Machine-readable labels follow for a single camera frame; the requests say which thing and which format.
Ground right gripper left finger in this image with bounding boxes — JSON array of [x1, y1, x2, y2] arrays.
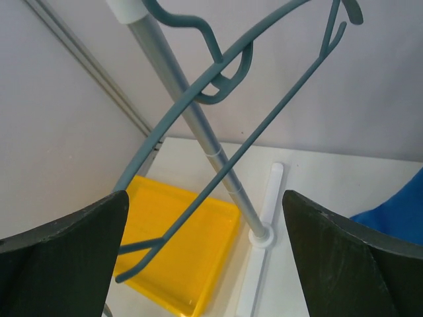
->
[[1, 191, 129, 316]]

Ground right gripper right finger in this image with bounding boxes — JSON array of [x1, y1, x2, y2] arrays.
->
[[282, 190, 422, 316]]

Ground blue tank top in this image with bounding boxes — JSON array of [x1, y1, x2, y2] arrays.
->
[[350, 170, 422, 245]]

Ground empty grey-blue hanger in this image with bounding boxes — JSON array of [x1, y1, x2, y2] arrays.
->
[[108, 1, 364, 283]]

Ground yellow plastic tray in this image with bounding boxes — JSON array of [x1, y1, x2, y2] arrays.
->
[[122, 176, 241, 316]]

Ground clothes rack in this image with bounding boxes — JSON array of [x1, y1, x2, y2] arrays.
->
[[108, 1, 288, 316]]

